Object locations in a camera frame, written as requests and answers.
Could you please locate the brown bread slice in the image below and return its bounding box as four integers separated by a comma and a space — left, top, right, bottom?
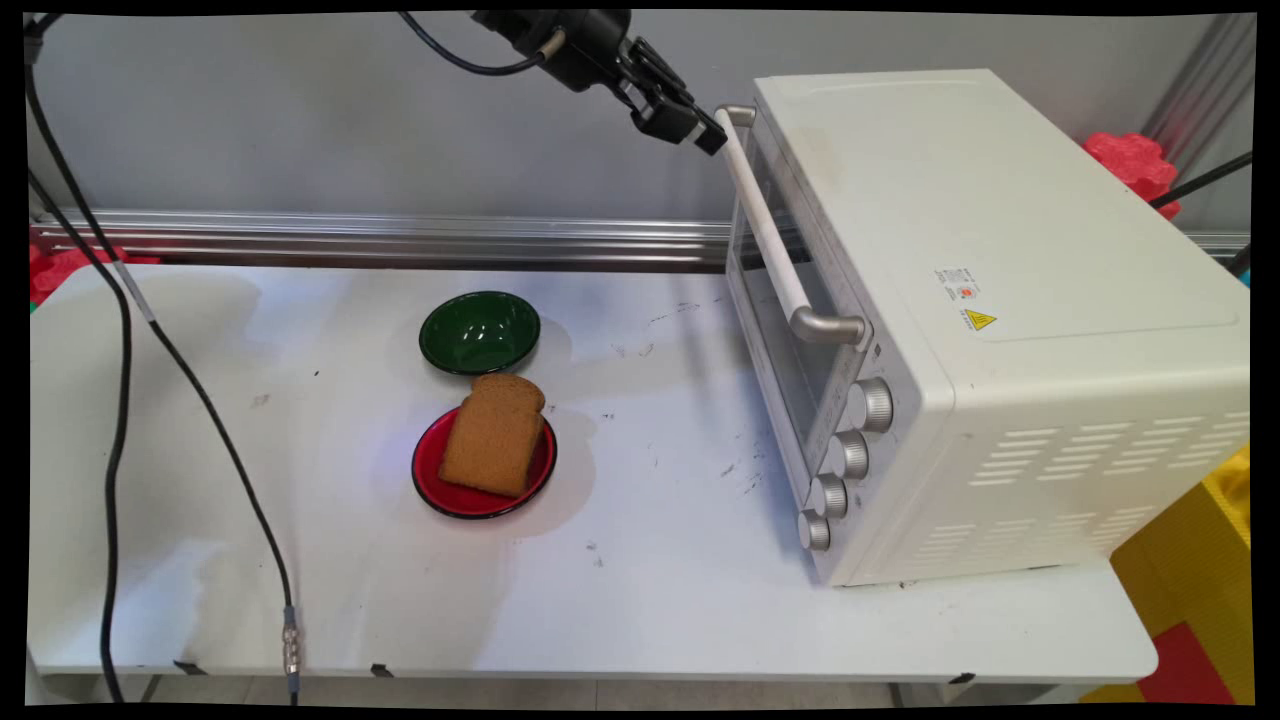
437, 372, 547, 499

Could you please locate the oven door with white handle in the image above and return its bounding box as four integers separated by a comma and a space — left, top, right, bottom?
713, 103, 871, 506

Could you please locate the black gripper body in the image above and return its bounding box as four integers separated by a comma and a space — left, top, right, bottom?
472, 10, 635, 94

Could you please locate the aluminium frame post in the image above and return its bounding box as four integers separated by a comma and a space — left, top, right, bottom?
1140, 14, 1257, 173

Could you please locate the green bowl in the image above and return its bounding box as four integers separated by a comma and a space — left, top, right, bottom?
418, 290, 542, 377

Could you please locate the thick black cable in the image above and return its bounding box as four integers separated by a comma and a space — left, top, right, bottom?
25, 15, 133, 704

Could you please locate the red bumpy plastic object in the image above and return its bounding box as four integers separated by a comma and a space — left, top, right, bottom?
1083, 130, 1182, 219

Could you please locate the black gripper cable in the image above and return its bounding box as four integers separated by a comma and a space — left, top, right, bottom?
398, 12, 549, 78

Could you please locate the red plastic block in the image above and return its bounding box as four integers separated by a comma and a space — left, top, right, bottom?
30, 245, 161, 306

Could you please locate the black cable with metal connector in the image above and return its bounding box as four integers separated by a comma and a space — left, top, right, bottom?
28, 170, 301, 706

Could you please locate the aluminium rail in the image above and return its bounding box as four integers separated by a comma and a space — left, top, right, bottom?
30, 208, 1251, 273

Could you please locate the black rod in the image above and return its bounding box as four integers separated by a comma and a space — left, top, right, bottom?
1150, 150, 1253, 210

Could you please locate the red flat block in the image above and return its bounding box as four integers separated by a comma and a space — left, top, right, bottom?
1138, 621, 1237, 706

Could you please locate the red plate with black rim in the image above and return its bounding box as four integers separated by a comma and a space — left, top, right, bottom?
411, 405, 558, 520

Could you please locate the yellow and red crate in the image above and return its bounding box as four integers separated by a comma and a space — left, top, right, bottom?
1080, 445, 1253, 706

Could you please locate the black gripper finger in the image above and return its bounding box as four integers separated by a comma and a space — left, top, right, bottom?
624, 38, 729, 157
610, 78, 701, 144

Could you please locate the white toaster oven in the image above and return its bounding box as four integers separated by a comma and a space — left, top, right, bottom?
725, 68, 1251, 588

